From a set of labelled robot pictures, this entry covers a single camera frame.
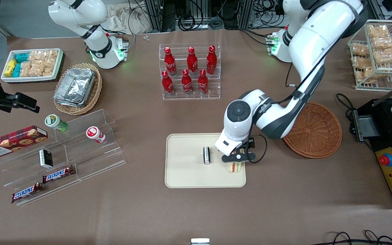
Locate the black coiled cable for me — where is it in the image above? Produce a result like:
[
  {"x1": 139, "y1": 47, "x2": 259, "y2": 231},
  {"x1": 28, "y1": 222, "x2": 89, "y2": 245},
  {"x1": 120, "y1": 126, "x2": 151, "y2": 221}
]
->
[
  {"x1": 177, "y1": 14, "x2": 196, "y2": 32},
  {"x1": 250, "y1": 0, "x2": 285, "y2": 29}
]

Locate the round brown wicker basket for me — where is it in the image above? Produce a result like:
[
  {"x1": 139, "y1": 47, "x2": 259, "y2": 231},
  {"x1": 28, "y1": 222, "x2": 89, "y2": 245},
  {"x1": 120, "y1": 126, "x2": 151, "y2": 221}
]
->
[{"x1": 282, "y1": 101, "x2": 343, "y2": 159}]

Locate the red lidded snack cup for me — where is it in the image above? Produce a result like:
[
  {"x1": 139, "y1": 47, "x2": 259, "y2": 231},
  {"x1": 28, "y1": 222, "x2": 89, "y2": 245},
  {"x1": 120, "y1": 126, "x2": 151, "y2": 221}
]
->
[{"x1": 86, "y1": 126, "x2": 107, "y2": 144}]

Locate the black base cable bundle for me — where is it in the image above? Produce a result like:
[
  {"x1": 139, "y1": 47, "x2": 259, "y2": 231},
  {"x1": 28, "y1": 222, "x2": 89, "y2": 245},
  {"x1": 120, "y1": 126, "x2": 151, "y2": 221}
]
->
[{"x1": 240, "y1": 29, "x2": 272, "y2": 47}]

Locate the red tartan cookie box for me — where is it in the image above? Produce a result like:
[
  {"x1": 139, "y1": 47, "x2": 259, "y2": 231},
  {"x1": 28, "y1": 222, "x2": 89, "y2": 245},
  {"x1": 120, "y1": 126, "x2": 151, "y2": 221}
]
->
[{"x1": 0, "y1": 126, "x2": 48, "y2": 159}]

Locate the green lidded snack cup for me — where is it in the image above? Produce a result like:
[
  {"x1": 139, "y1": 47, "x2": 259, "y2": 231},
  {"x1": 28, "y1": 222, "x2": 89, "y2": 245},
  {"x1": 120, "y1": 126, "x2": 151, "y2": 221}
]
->
[{"x1": 45, "y1": 114, "x2": 69, "y2": 132}]

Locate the beige crumpled cloth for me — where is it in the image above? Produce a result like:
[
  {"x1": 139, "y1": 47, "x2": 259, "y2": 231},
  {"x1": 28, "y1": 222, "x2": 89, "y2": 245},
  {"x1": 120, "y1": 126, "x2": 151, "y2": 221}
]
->
[{"x1": 106, "y1": 3, "x2": 152, "y2": 34}]

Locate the yellow snack pack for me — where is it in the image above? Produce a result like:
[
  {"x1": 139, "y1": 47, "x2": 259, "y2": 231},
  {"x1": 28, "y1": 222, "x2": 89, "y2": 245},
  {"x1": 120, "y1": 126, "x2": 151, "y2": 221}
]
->
[{"x1": 5, "y1": 60, "x2": 17, "y2": 77}]

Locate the aluminium foil tray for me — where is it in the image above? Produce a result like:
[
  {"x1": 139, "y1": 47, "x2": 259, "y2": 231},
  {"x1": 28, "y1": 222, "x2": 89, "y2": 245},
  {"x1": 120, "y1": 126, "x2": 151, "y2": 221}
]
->
[
  {"x1": 54, "y1": 67, "x2": 96, "y2": 104},
  {"x1": 54, "y1": 92, "x2": 93, "y2": 108}
]

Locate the clear rice cracker bag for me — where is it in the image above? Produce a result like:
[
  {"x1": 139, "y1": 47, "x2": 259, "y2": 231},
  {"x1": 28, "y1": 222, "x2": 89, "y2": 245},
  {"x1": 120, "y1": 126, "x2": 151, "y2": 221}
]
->
[
  {"x1": 33, "y1": 62, "x2": 57, "y2": 77},
  {"x1": 45, "y1": 50, "x2": 59, "y2": 64},
  {"x1": 21, "y1": 61, "x2": 35, "y2": 77},
  {"x1": 29, "y1": 50, "x2": 47, "y2": 64}
]

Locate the clear acrylic stepped display stand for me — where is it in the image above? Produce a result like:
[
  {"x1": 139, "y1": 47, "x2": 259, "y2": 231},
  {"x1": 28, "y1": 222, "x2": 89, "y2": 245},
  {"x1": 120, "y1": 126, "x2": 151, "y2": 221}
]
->
[{"x1": 0, "y1": 109, "x2": 127, "y2": 207}]

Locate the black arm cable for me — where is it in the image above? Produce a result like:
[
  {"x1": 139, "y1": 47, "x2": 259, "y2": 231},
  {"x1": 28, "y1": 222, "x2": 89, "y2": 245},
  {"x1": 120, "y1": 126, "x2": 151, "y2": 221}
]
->
[{"x1": 244, "y1": 61, "x2": 326, "y2": 164}]

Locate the black power cable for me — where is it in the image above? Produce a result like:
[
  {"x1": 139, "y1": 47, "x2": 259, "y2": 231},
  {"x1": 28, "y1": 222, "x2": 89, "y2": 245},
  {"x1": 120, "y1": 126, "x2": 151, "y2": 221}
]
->
[{"x1": 336, "y1": 94, "x2": 356, "y2": 118}]

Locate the black grey power box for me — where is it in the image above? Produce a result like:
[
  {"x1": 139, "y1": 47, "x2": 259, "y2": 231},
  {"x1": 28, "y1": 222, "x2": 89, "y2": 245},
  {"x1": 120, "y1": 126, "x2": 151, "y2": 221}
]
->
[{"x1": 348, "y1": 109, "x2": 382, "y2": 142}]

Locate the oval light wicker basket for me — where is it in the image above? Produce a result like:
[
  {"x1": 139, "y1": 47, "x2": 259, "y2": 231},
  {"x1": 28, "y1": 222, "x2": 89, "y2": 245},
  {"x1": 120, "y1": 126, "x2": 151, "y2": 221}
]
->
[{"x1": 53, "y1": 63, "x2": 103, "y2": 115}]

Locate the clear acrylic bottle rack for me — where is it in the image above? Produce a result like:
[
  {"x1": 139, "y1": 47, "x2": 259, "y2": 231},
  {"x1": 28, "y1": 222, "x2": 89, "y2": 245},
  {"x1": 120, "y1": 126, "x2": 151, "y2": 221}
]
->
[{"x1": 159, "y1": 43, "x2": 221, "y2": 100}]

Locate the black floor cable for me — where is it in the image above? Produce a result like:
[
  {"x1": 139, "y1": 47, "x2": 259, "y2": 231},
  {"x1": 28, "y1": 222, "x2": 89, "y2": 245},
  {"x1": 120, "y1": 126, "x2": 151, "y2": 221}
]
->
[{"x1": 320, "y1": 230, "x2": 392, "y2": 245}]

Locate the aluminium frame rack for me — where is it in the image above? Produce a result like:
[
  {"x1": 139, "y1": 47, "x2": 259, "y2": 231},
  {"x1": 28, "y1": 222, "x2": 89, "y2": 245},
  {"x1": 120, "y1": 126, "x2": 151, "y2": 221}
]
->
[{"x1": 144, "y1": 0, "x2": 283, "y2": 32}]

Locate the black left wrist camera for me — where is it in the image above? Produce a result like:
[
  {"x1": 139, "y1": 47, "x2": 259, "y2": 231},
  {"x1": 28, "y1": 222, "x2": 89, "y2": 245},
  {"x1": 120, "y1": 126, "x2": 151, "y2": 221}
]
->
[{"x1": 242, "y1": 136, "x2": 256, "y2": 151}]

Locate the bagged fried snack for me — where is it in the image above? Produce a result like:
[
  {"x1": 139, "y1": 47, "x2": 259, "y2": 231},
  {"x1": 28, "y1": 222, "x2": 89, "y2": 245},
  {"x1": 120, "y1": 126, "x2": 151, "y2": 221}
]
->
[
  {"x1": 356, "y1": 68, "x2": 378, "y2": 84},
  {"x1": 371, "y1": 36, "x2": 392, "y2": 50},
  {"x1": 353, "y1": 56, "x2": 373, "y2": 70},
  {"x1": 368, "y1": 24, "x2": 389, "y2": 38},
  {"x1": 352, "y1": 44, "x2": 370, "y2": 56},
  {"x1": 373, "y1": 48, "x2": 392, "y2": 65}
]

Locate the Snickers chocolate bar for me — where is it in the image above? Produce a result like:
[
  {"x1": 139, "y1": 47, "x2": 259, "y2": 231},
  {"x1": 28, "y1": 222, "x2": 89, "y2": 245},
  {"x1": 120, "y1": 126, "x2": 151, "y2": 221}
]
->
[
  {"x1": 42, "y1": 166, "x2": 75, "y2": 183},
  {"x1": 11, "y1": 183, "x2": 43, "y2": 203}
]

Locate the beige plastic serving tray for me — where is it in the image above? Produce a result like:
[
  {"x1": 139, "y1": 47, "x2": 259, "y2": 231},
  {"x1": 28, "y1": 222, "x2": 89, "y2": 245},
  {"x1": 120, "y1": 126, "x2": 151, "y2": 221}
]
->
[{"x1": 165, "y1": 133, "x2": 247, "y2": 189}]

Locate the white rectangular snack bin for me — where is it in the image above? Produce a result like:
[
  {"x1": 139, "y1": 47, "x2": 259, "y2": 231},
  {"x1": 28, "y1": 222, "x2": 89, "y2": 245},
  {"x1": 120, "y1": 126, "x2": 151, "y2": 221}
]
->
[{"x1": 1, "y1": 48, "x2": 64, "y2": 84}]

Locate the red cola bottle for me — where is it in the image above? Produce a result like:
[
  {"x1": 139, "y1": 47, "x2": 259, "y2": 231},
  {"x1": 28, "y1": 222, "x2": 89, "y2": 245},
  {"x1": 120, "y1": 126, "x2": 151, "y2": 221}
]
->
[
  {"x1": 207, "y1": 45, "x2": 217, "y2": 75},
  {"x1": 181, "y1": 69, "x2": 193, "y2": 95},
  {"x1": 164, "y1": 47, "x2": 177, "y2": 76},
  {"x1": 162, "y1": 70, "x2": 175, "y2": 96},
  {"x1": 198, "y1": 69, "x2": 209, "y2": 95},
  {"x1": 187, "y1": 47, "x2": 198, "y2": 76}
]

